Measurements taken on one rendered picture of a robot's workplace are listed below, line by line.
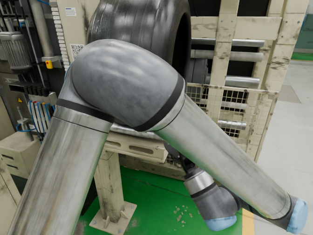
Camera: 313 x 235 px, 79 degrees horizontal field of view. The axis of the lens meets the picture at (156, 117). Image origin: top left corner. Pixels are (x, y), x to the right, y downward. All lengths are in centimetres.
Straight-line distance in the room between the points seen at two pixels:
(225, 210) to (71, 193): 43
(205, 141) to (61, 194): 26
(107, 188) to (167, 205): 58
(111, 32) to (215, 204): 60
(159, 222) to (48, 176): 132
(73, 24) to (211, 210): 86
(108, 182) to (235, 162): 101
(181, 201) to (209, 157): 141
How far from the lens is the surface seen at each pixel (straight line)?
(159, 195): 178
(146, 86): 25
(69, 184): 38
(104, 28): 67
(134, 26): 63
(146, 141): 87
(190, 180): 63
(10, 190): 126
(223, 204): 65
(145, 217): 166
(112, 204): 147
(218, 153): 36
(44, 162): 39
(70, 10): 95
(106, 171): 125
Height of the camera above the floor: 137
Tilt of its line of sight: 28 degrees down
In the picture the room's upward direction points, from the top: straight up
